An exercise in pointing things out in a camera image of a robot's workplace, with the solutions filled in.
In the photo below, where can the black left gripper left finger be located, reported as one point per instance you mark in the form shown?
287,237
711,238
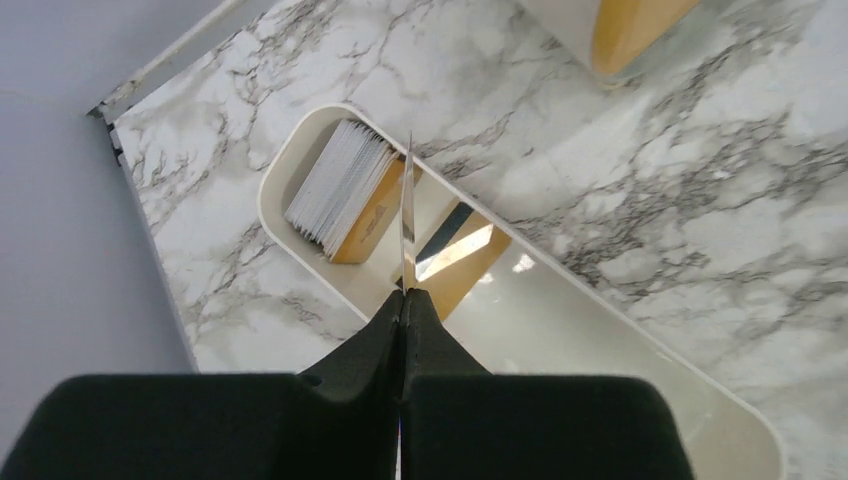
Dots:
335,420

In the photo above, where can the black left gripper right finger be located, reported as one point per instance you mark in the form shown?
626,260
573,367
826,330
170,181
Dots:
460,421

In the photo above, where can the gold card with black stripe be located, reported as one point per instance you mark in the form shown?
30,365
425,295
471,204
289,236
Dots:
407,227

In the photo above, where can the gold card in tray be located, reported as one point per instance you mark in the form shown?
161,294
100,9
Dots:
458,256

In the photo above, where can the long white card tray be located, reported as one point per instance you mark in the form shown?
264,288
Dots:
529,314

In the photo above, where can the gold card beside stack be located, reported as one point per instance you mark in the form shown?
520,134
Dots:
374,218

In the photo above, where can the stack of white cards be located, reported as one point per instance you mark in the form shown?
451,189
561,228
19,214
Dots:
340,182

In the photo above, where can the round three-drawer mini cabinet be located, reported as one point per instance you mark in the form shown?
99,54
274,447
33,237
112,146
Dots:
618,40

